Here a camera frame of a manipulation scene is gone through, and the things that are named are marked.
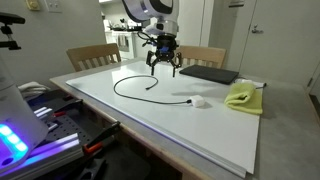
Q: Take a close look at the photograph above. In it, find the white charger plug block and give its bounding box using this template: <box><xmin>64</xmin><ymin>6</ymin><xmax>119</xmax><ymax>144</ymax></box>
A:
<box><xmin>189</xmin><ymin>94</ymin><xmax>206</xmax><ymax>108</ymax></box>

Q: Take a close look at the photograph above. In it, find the black clamp orange handle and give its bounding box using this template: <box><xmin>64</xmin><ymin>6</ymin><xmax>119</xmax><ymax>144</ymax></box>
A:
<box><xmin>81</xmin><ymin>120</ymin><xmax>122</xmax><ymax>155</ymax></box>
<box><xmin>49</xmin><ymin>96</ymin><xmax>84</xmax><ymax>118</ymax></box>

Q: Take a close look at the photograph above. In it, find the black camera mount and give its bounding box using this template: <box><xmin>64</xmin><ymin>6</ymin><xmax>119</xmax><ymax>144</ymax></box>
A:
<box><xmin>0</xmin><ymin>12</ymin><xmax>27</xmax><ymax>51</ymax></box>

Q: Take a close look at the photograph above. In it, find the black charging cable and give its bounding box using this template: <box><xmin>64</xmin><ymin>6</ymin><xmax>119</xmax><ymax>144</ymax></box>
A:
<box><xmin>113</xmin><ymin>74</ymin><xmax>193</xmax><ymax>105</ymax></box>

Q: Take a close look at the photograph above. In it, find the white light switch plate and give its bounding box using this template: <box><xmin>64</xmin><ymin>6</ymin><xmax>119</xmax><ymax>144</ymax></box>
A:
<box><xmin>44</xmin><ymin>0</ymin><xmax>64</xmax><ymax>14</ymax></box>

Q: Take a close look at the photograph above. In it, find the light wooden slat-back chair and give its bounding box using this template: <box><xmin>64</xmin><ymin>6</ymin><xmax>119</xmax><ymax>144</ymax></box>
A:
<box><xmin>65</xmin><ymin>42</ymin><xmax>122</xmax><ymax>73</ymax></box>
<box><xmin>174</xmin><ymin>44</ymin><xmax>228</xmax><ymax>69</ymax></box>

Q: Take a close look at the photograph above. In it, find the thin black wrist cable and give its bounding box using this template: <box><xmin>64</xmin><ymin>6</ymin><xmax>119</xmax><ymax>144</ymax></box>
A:
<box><xmin>137</xmin><ymin>30</ymin><xmax>159</xmax><ymax>48</ymax></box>

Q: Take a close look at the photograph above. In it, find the aluminium extrusion bar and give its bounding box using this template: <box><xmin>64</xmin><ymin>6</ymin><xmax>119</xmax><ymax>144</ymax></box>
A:
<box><xmin>0</xmin><ymin>132</ymin><xmax>84</xmax><ymax>180</ymax></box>
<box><xmin>32</xmin><ymin>105</ymin><xmax>57</xmax><ymax>120</ymax></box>

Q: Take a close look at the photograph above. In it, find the white folded bundle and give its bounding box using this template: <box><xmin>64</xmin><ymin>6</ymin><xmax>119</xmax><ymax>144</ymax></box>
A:
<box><xmin>17</xmin><ymin>81</ymin><xmax>52</xmax><ymax>100</ymax></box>

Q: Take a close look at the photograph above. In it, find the beige wall thermostat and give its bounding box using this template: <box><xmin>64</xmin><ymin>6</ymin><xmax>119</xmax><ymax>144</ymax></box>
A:
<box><xmin>25</xmin><ymin>0</ymin><xmax>41</xmax><ymax>11</ymax></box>

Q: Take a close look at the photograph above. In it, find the silver door lever handle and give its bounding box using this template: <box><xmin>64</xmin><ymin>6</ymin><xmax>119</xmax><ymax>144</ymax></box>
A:
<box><xmin>251</xmin><ymin>24</ymin><xmax>264</xmax><ymax>35</ymax></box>

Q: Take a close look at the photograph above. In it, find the white door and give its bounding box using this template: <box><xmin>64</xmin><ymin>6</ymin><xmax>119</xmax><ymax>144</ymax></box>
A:
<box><xmin>233</xmin><ymin>0</ymin><xmax>320</xmax><ymax>89</ymax></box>

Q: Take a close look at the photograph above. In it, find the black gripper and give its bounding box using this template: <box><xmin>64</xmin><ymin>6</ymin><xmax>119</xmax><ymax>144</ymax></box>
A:
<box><xmin>145</xmin><ymin>35</ymin><xmax>183</xmax><ymax>79</ymax></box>

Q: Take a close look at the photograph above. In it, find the black perforated board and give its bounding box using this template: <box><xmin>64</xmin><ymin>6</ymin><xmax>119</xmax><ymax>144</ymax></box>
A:
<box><xmin>46</xmin><ymin>113</ymin><xmax>101</xmax><ymax>145</ymax></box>

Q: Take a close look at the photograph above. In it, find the white kitchen stove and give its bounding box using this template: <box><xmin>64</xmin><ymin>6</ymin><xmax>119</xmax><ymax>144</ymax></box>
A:
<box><xmin>110</xmin><ymin>29</ymin><xmax>136</xmax><ymax>61</ymax></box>

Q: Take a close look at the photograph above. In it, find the flat black pad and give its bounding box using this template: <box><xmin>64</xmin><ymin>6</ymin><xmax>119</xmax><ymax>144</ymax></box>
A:
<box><xmin>178</xmin><ymin>64</ymin><xmax>240</xmax><ymax>86</ymax></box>

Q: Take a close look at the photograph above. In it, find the white kitchen base cabinet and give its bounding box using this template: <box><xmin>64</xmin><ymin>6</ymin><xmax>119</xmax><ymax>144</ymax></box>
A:
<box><xmin>133</xmin><ymin>31</ymin><xmax>153</xmax><ymax>60</ymax></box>

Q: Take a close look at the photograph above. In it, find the large white board sheet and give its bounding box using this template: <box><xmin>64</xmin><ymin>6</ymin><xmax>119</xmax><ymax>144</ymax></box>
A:
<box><xmin>65</xmin><ymin>59</ymin><xmax>265</xmax><ymax>178</ymax></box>

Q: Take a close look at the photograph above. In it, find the yellow-green folded cloth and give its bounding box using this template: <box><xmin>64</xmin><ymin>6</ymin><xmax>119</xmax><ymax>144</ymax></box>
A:
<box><xmin>223</xmin><ymin>82</ymin><xmax>264</xmax><ymax>116</ymax></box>

